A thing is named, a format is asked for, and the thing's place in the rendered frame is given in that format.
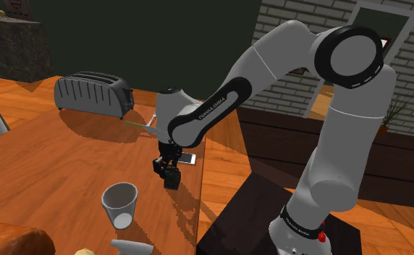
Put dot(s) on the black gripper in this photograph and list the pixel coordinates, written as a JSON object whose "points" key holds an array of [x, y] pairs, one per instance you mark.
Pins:
{"points": [[170, 150]]}

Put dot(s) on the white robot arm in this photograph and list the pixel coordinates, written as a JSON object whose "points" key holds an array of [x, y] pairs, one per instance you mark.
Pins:
{"points": [[348, 123]]}

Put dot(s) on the white smartphone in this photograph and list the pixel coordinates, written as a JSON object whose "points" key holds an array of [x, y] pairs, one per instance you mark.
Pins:
{"points": [[188, 158]]}

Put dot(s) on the white thin utensil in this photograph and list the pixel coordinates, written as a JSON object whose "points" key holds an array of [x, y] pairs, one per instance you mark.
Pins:
{"points": [[152, 121]]}

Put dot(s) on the grey tapered cup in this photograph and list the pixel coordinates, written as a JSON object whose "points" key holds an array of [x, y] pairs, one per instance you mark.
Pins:
{"points": [[118, 208]]}

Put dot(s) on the dark robot stand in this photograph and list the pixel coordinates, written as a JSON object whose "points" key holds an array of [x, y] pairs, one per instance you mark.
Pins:
{"points": [[242, 219]]}

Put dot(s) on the silver two-slot toaster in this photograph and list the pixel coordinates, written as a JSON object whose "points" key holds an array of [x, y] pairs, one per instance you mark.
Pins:
{"points": [[90, 95]]}

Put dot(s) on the pale yellow round thing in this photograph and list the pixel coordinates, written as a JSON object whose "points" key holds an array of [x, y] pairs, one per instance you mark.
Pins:
{"points": [[84, 252]]}

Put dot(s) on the dark wooden sideboard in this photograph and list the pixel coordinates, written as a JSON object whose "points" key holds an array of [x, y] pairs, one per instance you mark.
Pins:
{"points": [[284, 141]]}

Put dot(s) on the brown bread loaf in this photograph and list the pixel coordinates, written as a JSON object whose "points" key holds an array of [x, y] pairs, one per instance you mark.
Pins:
{"points": [[9, 240]]}

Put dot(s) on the dark stone counter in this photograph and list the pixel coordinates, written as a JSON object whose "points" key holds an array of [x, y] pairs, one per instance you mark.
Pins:
{"points": [[13, 49]]}

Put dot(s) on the potted green plant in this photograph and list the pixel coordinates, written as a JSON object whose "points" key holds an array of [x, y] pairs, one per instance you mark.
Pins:
{"points": [[392, 114]]}

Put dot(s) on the white-framed doorway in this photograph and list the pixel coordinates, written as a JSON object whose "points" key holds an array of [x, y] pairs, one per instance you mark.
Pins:
{"points": [[401, 28]]}

